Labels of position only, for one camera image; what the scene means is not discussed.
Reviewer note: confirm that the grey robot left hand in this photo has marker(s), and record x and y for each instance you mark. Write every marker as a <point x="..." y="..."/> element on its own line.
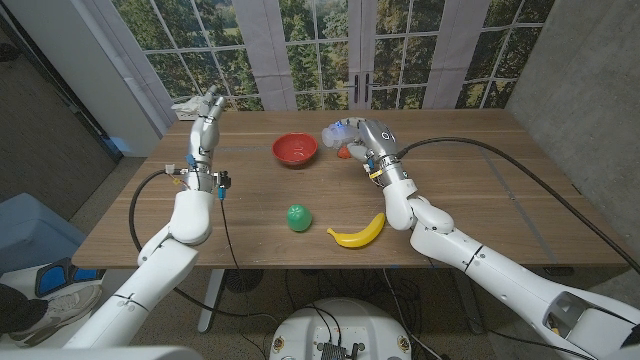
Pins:
<point x="205" y="140"/>

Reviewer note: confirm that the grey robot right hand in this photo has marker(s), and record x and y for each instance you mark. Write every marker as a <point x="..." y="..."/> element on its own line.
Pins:
<point x="377" y="142"/>

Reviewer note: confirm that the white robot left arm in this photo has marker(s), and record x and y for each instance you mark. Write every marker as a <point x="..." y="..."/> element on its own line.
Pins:
<point x="160" y="265"/>

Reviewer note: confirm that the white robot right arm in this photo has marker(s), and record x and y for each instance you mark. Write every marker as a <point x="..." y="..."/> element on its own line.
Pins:
<point x="500" y="275"/>

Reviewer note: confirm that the red toy strawberry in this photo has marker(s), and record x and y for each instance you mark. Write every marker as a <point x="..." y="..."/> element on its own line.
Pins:
<point x="343" y="153"/>

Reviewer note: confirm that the red bowl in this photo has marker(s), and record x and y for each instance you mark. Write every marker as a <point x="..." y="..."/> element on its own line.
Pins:
<point x="295" y="147"/>

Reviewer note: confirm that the yellow toy banana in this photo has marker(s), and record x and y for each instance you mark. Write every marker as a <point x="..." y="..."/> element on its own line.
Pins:
<point x="357" y="239"/>

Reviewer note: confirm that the green toy apple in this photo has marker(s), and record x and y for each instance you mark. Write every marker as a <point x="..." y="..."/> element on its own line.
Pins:
<point x="299" y="218"/>

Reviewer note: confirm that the white power strip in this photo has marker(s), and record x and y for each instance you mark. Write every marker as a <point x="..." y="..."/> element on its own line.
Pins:
<point x="182" y="115"/>

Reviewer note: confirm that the crumpled white tissue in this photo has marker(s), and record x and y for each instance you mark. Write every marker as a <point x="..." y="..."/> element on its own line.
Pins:
<point x="187" y="104"/>

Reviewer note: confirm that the printed window forest backdrop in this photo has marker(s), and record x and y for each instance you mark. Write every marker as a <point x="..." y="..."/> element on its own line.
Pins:
<point x="320" y="50"/>

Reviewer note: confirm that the black round fan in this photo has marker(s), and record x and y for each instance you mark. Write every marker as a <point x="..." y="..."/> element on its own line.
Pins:
<point x="243" y="280"/>

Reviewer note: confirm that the white table leg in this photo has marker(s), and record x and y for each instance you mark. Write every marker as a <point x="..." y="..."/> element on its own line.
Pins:
<point x="210" y="300"/>

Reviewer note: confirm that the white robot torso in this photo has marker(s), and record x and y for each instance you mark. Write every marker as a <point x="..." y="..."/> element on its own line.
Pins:
<point x="340" y="325"/>

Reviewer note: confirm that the blue grey storage bin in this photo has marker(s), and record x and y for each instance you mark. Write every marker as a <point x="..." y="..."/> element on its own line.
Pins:
<point x="30" y="230"/>

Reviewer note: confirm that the grey table leg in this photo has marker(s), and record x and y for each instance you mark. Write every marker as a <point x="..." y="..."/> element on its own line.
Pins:
<point x="472" y="315"/>

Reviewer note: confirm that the white base with blue pads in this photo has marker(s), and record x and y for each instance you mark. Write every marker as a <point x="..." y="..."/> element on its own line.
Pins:
<point x="52" y="280"/>

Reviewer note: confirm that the grey white sneaker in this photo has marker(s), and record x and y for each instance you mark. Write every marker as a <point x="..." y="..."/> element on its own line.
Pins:
<point x="65" y="310"/>

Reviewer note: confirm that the person in dark clothes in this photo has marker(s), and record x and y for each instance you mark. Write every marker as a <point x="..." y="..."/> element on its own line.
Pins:
<point x="17" y="310"/>

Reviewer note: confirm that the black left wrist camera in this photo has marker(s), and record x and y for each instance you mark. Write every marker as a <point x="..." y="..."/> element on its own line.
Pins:
<point x="223" y="179"/>

